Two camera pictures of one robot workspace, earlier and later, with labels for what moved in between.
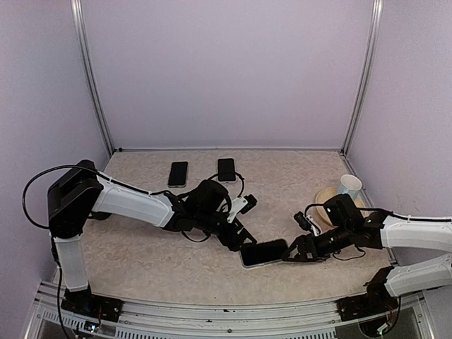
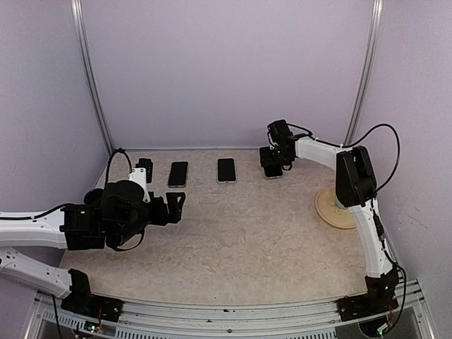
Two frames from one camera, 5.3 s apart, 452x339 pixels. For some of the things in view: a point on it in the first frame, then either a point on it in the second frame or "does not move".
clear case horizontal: (258, 264) to (274, 172)
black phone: (263, 252) to (273, 171)
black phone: (226, 171) does not move
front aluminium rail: (156, 320) does not move
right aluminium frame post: (375, 23) does not move
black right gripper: (302, 256) to (267, 159)
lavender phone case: (234, 168) does not move
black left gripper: (227, 239) to (174, 210)
